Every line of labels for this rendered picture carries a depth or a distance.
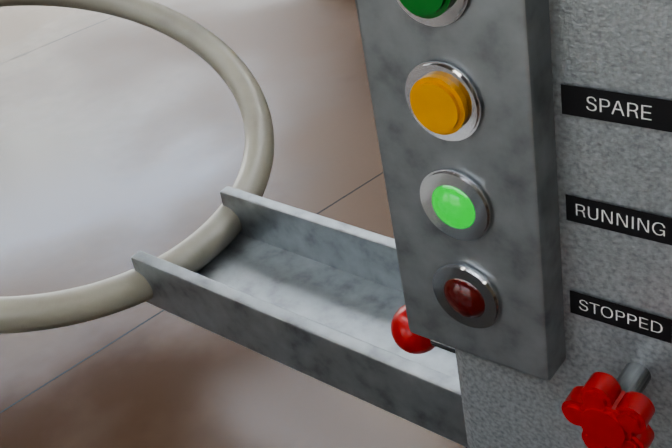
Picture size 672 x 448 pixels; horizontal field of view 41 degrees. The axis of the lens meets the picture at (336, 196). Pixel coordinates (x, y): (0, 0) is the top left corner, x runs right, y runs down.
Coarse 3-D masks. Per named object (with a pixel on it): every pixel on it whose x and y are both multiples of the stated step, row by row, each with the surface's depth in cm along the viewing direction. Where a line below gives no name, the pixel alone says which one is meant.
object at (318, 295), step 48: (240, 192) 83; (240, 240) 84; (288, 240) 81; (336, 240) 76; (384, 240) 73; (192, 288) 73; (240, 288) 78; (288, 288) 77; (336, 288) 76; (384, 288) 75; (240, 336) 72; (288, 336) 67; (336, 336) 64; (384, 336) 70; (336, 384) 67; (384, 384) 63; (432, 384) 59
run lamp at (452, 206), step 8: (440, 192) 39; (448, 192) 39; (456, 192) 39; (432, 200) 40; (440, 200) 39; (448, 200) 39; (456, 200) 39; (464, 200) 39; (440, 208) 40; (448, 208) 39; (456, 208) 39; (464, 208) 39; (472, 208) 39; (440, 216) 40; (448, 216) 40; (456, 216) 39; (464, 216) 39; (472, 216) 39; (448, 224) 40; (456, 224) 40; (464, 224) 40
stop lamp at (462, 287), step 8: (448, 280) 42; (456, 280) 42; (464, 280) 42; (448, 288) 42; (456, 288) 42; (464, 288) 42; (472, 288) 42; (448, 296) 42; (456, 296) 42; (464, 296) 42; (472, 296) 42; (480, 296) 42; (456, 304) 42; (464, 304) 42; (472, 304) 42; (480, 304) 42; (464, 312) 42; (472, 312) 42; (480, 312) 42
